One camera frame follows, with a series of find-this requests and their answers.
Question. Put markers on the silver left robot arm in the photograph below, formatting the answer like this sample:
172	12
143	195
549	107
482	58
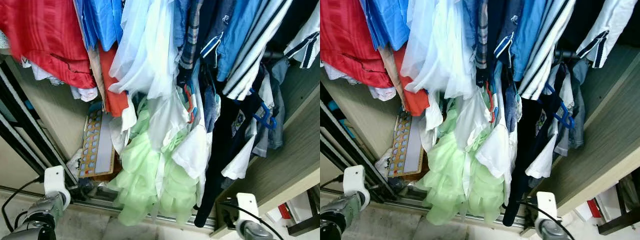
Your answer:
345	210
42	210

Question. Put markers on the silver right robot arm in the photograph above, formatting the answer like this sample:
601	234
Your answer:
252	231
550	230

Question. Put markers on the white short-sleeve shirt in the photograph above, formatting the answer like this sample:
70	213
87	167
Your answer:
542	160
240	160

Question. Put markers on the small red item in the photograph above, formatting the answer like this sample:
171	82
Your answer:
594	207
284	211

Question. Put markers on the black trousers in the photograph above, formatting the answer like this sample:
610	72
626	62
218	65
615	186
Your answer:
220	150
530	145

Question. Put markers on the white t-shirt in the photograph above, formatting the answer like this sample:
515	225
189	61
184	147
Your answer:
192	150
495	150

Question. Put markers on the light wooden wardrobe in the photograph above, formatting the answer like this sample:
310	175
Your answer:
600	150
285	165

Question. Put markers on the black metal rack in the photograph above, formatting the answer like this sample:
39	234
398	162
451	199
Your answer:
620	220
305	222

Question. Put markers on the light green ruffled dress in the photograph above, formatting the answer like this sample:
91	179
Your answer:
445	170
140	170

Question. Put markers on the blue clothes hanger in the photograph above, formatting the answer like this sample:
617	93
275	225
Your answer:
565	120
265	120

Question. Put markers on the grey jeans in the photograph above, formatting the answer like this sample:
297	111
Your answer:
277	110
580	110

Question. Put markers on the red clothes hanger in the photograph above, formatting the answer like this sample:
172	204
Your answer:
491	102
190	102

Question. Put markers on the colourful dotted board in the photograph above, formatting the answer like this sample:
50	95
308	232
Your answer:
102	150
412	150

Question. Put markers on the orange garment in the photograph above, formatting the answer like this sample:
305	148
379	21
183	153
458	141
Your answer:
114	100
415	102

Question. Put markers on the white navy striped shirt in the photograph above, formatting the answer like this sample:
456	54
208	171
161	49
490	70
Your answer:
255	55
547	55

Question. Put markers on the grey plaid shirt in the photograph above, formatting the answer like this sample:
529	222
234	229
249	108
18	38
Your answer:
190	40
481	35

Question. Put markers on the white printed garment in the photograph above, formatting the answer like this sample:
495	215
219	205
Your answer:
85	93
385	93

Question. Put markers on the white shirt with navy trim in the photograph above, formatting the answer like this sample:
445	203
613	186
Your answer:
610	25
307	45

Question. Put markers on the navy polo with white trim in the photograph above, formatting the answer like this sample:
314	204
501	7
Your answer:
505	25
215	25

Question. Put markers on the red shirt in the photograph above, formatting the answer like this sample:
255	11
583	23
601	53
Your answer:
40	35
350	35

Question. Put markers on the bright blue shirt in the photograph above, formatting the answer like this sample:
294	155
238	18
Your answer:
102	22
390	22

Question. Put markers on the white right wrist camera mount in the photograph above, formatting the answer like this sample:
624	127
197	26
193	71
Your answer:
546	202
247	205

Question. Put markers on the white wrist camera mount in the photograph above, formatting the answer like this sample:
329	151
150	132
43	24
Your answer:
546	202
54	180
247	205
354	180

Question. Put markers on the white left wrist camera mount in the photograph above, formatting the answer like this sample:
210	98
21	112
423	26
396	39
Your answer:
354	180
54	180

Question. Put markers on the black sliding door frame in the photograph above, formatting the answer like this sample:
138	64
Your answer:
350	145
30	140

